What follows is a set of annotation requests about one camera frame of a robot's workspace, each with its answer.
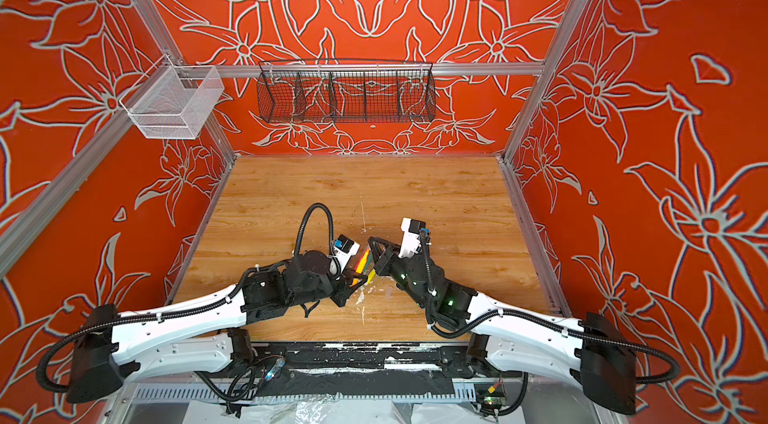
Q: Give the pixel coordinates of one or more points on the white wire basket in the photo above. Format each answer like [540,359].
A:
[173,102]

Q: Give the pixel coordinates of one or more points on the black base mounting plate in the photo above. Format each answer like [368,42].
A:
[284,370]

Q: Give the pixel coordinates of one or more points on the black wire basket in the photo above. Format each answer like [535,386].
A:
[357,91]

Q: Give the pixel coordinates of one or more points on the yellow marker pen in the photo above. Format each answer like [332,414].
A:
[371,276]

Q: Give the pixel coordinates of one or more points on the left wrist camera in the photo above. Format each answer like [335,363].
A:
[344,249]

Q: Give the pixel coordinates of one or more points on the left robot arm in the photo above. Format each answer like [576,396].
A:
[96,359]

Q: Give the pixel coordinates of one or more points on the orange marker pen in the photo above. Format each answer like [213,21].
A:
[362,262]

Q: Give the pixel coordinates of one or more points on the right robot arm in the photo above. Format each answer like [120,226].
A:
[589,354]

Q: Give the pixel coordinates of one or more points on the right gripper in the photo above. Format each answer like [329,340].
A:
[384,262]

